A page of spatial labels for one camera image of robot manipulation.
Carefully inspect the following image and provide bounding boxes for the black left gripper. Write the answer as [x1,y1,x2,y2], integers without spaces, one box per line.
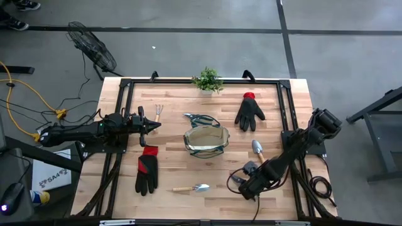
[124,105,162,148]

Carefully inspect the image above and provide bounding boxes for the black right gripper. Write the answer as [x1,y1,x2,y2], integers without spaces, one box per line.
[230,160,264,202]

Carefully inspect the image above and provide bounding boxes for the hand rake wooden handle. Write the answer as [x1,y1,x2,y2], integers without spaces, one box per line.
[154,104,164,123]

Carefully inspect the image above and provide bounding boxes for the wide steel trowel wooden handle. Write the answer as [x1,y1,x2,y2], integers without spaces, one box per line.
[251,139,266,164]

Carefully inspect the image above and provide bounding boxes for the narrow steel trowel wooden handle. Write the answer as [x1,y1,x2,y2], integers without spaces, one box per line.
[172,183,210,193]

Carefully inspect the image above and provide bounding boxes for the green handled pruning shears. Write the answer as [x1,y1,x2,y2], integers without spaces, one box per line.
[183,112,221,129]

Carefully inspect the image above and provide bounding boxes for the black and red glove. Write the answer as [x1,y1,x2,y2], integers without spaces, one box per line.
[134,146,160,197]

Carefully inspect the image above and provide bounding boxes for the black glove red cuff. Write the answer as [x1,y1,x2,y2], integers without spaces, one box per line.
[234,92,266,132]

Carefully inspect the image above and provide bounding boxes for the beige green gardening bag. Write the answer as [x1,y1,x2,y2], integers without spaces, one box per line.
[183,124,231,159]

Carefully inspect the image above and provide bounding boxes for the small green potted plant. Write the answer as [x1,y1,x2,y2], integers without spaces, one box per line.
[191,66,225,96]

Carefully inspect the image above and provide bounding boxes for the black floor fan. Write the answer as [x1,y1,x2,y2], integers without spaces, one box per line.
[65,21,124,81]

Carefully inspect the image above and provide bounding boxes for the white SA4 sign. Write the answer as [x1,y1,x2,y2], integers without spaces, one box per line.
[31,149,72,192]

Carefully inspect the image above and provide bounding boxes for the yellow and blue object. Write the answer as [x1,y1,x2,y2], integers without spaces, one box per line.
[30,190,51,207]

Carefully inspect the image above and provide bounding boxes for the black floor bar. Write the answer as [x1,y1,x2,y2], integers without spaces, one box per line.
[0,65,35,75]

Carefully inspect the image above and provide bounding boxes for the dark grey desk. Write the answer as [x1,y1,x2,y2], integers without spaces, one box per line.
[0,112,83,225]

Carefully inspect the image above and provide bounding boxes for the black computer mouse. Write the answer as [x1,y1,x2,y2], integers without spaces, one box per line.
[0,182,25,217]

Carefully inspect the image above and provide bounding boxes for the person's shoe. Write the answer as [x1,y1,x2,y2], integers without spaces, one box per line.
[0,15,30,31]
[15,0,41,12]

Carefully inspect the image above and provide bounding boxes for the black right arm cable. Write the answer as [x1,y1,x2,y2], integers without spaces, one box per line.
[226,168,245,195]

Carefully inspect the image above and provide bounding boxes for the black metal table frame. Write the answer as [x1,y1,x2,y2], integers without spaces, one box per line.
[71,77,339,220]

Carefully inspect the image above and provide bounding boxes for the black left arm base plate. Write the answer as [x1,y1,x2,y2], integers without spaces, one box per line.
[83,134,129,154]

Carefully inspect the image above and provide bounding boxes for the silver edge bracket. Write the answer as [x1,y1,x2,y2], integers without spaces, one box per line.
[99,219,136,226]
[275,220,311,226]

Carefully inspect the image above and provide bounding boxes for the black fan power cord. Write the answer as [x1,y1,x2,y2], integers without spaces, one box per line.
[55,51,92,110]

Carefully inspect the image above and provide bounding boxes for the black coiled cable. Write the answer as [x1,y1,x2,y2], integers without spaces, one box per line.
[306,168,337,208]

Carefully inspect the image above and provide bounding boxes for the yellow extension cable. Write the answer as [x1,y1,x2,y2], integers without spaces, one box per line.
[0,61,68,143]

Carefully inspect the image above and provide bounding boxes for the black floor cable bundle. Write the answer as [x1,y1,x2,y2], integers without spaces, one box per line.
[0,99,103,131]

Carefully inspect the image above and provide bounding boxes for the black side table frame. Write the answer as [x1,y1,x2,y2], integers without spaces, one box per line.
[345,86,402,183]

